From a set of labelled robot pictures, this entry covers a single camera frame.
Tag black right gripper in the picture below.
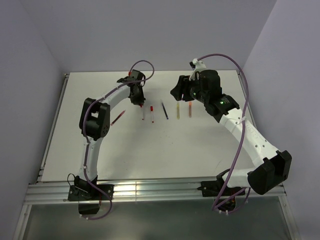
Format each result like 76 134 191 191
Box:
170 74 209 104

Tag yellow highlighter pen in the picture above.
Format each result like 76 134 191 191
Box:
176 101 180 120

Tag orange red pen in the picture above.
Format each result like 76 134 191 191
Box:
188 101 192 118

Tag pink pen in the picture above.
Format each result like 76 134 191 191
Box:
110 110 126 126

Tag purple pen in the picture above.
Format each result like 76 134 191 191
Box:
161 100 169 120

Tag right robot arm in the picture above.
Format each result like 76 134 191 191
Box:
170 70 292 195

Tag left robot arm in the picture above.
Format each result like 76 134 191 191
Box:
74 69 146 200

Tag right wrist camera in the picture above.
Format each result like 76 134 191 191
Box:
189 58 207 81

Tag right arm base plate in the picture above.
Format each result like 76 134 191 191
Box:
197 180 245 197

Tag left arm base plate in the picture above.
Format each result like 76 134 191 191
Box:
67 184 114 202

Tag aluminium rail frame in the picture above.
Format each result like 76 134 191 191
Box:
13 71 301 240

